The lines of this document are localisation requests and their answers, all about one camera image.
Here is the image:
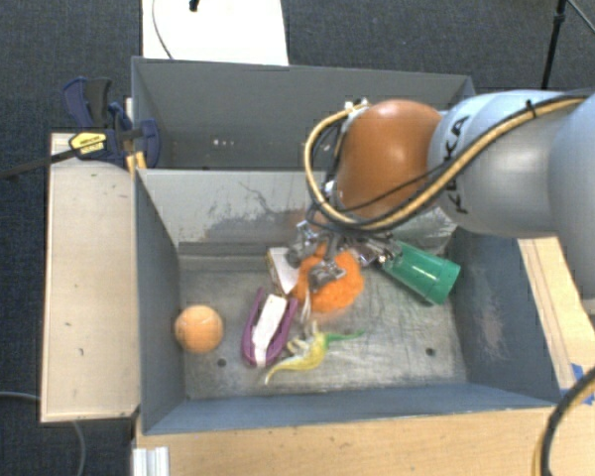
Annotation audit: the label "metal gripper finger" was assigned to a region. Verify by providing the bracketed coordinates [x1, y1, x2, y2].
[307, 259, 348, 294]
[286, 220, 324, 269]

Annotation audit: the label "orange fuzzy sponge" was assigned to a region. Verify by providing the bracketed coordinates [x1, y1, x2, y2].
[291, 248, 366, 316]

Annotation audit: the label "white and brown small box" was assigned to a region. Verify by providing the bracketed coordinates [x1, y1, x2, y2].
[266, 246, 304, 297]

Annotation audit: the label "green cup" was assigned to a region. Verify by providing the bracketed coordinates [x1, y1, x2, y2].
[379, 239, 462, 306]

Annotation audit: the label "yellow and green toy dinosaur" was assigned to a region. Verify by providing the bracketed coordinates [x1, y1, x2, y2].
[263, 319, 366, 386]

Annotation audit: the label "purple tongs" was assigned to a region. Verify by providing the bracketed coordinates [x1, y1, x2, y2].
[240, 287, 299, 369]

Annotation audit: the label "orange ball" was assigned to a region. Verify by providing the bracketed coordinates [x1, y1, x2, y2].
[174, 304, 225, 355]

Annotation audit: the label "grey metal bin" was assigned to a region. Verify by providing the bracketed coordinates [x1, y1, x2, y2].
[130, 56, 562, 436]

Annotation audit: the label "pale wood board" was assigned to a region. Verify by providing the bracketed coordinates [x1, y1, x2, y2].
[39, 133, 141, 423]

